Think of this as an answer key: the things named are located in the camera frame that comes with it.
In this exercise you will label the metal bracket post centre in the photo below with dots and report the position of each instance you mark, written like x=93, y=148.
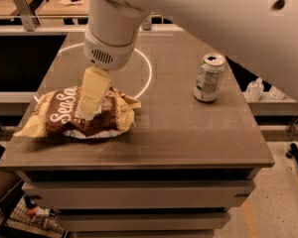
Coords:
x=147, y=23

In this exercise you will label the brown chip bag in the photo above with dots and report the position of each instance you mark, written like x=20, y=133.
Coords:
x=56, y=114

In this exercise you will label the metal bracket post left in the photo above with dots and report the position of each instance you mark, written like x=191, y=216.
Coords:
x=28, y=18

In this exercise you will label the green white soda can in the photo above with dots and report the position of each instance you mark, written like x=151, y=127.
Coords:
x=209, y=77

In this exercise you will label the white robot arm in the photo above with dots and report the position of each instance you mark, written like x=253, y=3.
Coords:
x=261, y=34

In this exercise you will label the clear plastic bottle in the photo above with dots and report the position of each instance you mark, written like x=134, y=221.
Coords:
x=254, y=90

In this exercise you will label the metal bracket post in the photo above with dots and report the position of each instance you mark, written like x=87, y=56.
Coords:
x=28, y=18
x=147, y=23

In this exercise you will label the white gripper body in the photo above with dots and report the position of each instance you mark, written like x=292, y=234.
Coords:
x=106, y=54

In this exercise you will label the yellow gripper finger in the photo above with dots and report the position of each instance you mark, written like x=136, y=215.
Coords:
x=95, y=84

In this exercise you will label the wire basket with bottles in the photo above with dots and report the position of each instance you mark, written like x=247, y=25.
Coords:
x=28, y=216

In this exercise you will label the grey drawer cabinet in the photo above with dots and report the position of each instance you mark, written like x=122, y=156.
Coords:
x=167, y=208

